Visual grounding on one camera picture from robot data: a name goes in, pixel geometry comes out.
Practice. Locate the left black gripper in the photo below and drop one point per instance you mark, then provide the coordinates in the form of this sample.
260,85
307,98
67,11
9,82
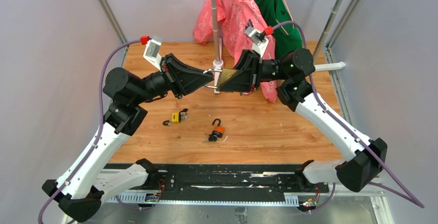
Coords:
185,78

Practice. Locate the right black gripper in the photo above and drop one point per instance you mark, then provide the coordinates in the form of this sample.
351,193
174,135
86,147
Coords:
246,77

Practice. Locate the brass padlock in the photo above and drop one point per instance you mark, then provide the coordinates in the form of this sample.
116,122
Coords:
220,76

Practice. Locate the orange padlock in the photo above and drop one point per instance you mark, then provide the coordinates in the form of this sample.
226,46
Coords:
218,129

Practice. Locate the black orange-lock keys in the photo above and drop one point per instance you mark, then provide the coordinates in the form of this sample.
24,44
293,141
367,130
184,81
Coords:
211,138

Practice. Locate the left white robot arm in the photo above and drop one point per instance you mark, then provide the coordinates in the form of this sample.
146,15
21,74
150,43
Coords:
79,192

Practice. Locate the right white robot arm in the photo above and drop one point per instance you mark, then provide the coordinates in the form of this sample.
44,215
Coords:
361,156

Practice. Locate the yellow-lock keys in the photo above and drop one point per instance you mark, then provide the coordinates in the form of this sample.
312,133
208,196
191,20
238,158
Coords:
183,114

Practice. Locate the white clothes rack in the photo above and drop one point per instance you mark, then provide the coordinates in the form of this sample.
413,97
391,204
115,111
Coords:
218,62

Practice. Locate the yellow padlock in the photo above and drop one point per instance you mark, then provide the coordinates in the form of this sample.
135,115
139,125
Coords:
175,119

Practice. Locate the green shirt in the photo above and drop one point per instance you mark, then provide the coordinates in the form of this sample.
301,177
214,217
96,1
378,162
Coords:
287,38

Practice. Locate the pink patterned jacket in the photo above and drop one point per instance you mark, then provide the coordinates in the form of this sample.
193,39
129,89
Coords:
233,17

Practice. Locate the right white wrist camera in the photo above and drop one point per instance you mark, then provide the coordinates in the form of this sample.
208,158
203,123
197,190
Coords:
258,39

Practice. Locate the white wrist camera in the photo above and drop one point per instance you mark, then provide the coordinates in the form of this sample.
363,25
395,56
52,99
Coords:
258,39
151,53

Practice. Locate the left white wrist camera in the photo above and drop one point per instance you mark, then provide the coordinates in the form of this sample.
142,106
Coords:
151,53

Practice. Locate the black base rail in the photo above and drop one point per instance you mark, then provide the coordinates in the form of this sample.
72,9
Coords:
228,184

